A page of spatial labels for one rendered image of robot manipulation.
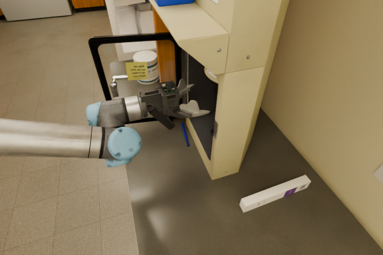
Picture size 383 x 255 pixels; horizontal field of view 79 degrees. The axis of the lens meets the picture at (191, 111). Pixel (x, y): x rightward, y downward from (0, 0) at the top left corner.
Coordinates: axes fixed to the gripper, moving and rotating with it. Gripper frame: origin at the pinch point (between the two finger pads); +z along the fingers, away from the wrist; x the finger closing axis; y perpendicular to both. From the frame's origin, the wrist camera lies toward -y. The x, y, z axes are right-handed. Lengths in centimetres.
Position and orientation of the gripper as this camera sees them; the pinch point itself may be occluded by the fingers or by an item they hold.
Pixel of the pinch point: (202, 99)
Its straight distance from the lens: 77.6
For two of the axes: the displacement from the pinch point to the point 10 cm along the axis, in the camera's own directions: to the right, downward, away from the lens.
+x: -3.2, -6.3, 7.0
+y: 0.1, -7.4, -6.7
